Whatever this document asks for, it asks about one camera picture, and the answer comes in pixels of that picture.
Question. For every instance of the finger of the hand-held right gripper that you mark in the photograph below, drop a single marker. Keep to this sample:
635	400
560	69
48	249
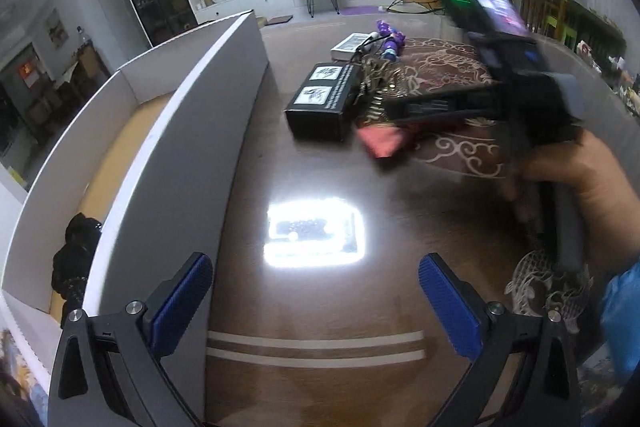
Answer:
445	109

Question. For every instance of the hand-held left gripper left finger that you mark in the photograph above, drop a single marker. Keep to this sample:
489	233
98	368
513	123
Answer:
180	302

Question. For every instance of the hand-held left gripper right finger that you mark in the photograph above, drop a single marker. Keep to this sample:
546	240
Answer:
447	307

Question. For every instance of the red cloth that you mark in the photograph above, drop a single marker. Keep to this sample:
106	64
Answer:
385	142

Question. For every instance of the white printed box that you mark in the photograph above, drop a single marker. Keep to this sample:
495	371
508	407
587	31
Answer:
350	44

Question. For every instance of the large white cardboard box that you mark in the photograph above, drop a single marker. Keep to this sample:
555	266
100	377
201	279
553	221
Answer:
210	97

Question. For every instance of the glossy brown patterned desktop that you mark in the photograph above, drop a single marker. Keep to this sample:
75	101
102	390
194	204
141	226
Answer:
300	167

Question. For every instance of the person's right hand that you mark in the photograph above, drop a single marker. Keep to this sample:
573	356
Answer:
590	177

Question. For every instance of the purple toy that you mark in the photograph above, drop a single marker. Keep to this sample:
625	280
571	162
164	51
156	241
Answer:
391	47

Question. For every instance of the cluttered side shelf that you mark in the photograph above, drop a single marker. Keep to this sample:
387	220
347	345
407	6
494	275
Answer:
600	42

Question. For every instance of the black plush item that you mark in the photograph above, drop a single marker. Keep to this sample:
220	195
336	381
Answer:
75	257

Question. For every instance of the black box with white labels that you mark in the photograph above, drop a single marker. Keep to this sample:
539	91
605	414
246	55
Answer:
322	102

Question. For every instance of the purple floor mat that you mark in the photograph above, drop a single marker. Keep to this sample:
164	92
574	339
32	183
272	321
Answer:
361	10

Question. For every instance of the colourful printed cloth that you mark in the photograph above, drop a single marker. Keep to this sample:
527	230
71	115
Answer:
15	382

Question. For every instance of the small wooden cabinet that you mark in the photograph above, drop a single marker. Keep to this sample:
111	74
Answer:
92	62

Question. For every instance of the framed wall picture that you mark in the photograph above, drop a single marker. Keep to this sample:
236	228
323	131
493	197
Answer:
57	28

